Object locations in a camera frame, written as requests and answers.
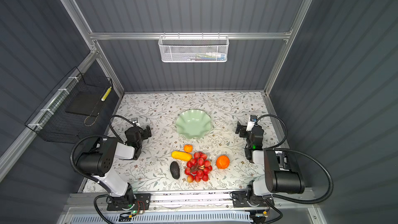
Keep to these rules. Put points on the white wire mesh basket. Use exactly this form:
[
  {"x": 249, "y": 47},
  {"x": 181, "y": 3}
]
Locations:
[{"x": 177, "y": 49}]

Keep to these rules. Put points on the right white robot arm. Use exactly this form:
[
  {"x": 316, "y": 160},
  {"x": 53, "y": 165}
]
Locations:
[{"x": 281, "y": 170}]

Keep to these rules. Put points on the red fake grape bunch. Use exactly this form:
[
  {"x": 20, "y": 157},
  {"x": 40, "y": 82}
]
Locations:
[{"x": 198, "y": 168}]

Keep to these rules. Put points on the floral table mat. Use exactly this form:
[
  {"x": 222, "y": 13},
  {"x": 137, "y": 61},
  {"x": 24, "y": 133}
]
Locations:
[{"x": 151, "y": 171}]

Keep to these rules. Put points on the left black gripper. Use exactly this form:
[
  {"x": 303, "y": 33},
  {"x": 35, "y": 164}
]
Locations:
[{"x": 144, "y": 132}]

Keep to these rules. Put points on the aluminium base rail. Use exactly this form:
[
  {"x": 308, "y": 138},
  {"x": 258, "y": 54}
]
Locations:
[{"x": 166, "y": 201}]

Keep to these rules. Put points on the small orange fake tangerine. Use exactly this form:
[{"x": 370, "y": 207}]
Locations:
[{"x": 188, "y": 148}]

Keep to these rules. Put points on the yellow marker in basket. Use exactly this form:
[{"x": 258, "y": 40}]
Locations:
[{"x": 106, "y": 94}]

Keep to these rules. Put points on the yellow fake fruit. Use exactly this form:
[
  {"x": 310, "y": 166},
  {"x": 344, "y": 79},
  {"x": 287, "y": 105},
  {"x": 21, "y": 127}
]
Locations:
[{"x": 183, "y": 156}]

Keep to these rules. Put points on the dark fake avocado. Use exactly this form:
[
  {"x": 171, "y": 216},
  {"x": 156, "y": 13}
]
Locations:
[{"x": 175, "y": 170}]

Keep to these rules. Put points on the green scalloped fruit bowl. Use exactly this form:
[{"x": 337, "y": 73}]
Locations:
[{"x": 193, "y": 124}]

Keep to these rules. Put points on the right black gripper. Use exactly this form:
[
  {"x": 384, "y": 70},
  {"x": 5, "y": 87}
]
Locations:
[{"x": 244, "y": 130}]

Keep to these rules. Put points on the black wire basket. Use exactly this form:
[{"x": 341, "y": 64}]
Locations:
[{"x": 75, "y": 110}]

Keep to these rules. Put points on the large orange fake fruit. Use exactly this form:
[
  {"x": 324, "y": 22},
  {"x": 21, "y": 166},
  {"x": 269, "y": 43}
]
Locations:
[{"x": 222, "y": 162}]

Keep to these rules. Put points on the items in white basket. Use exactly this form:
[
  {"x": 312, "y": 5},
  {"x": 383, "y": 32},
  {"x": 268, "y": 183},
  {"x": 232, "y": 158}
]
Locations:
[{"x": 208, "y": 56}]

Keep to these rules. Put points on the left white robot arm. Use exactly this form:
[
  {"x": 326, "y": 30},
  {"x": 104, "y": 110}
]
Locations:
[{"x": 93, "y": 156}]

